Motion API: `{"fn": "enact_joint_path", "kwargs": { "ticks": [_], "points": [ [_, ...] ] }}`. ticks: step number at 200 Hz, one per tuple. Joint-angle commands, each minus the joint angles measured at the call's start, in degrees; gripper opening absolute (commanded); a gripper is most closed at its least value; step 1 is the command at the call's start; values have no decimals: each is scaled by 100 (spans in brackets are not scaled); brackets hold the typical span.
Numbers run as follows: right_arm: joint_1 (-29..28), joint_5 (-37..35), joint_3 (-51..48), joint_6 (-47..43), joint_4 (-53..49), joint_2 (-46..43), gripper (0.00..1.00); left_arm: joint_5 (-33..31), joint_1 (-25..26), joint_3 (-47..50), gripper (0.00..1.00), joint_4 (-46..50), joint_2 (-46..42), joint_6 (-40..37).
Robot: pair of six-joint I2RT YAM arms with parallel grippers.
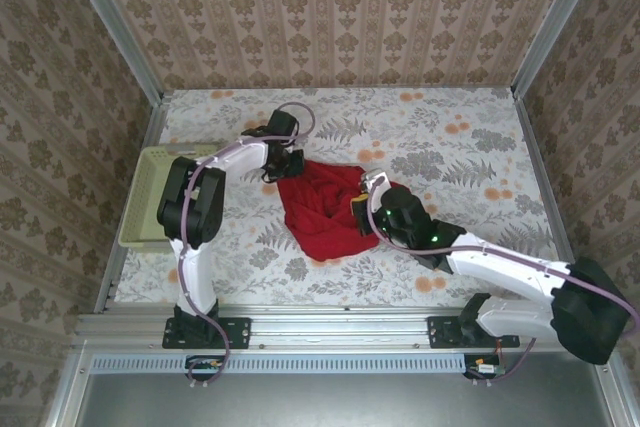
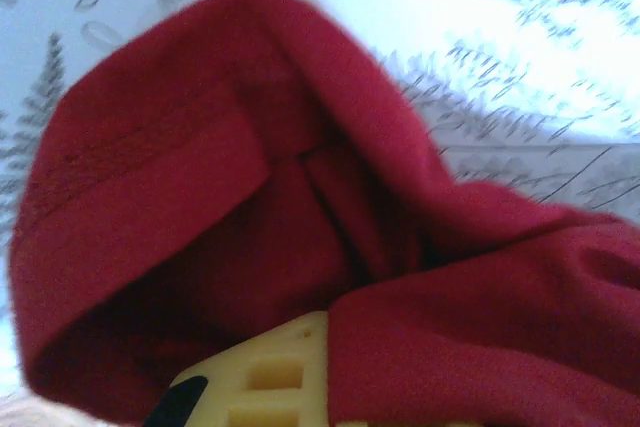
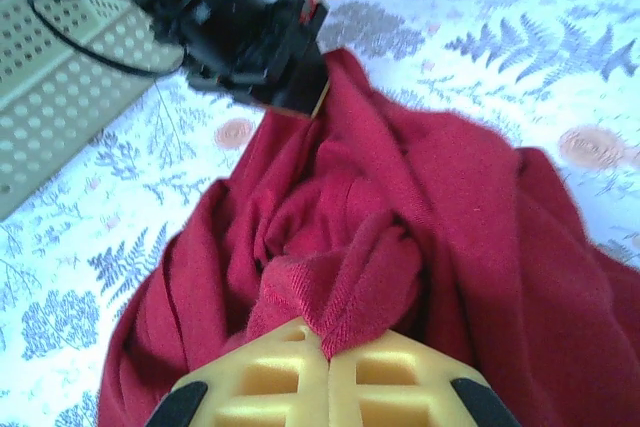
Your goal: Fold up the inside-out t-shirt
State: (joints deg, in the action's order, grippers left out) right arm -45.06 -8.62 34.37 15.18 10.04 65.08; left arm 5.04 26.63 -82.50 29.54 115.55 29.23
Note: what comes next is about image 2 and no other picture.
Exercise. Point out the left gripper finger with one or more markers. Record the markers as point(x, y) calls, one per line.
point(280, 377)

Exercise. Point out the red t-shirt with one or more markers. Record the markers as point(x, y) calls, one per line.
point(200, 197)

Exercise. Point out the floral tablecloth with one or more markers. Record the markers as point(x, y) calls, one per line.
point(500, 72)

